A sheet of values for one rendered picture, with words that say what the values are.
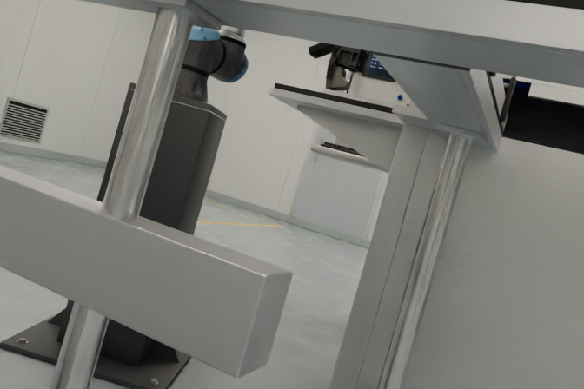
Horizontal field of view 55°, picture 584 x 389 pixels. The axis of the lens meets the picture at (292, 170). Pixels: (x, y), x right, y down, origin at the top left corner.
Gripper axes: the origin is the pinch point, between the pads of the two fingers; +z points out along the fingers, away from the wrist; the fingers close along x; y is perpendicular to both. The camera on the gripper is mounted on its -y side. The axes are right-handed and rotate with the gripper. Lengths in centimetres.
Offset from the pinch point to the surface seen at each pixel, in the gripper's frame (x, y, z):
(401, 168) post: -12.5, 29.9, 15.9
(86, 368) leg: -89, 16, 57
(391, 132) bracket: -2.5, 22.1, 6.6
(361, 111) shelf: -11.0, 15.3, 4.2
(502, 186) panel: -13, 54, 13
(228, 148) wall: 545, -346, 23
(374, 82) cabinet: 89, -16, -24
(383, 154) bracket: -2.5, 21.9, 12.8
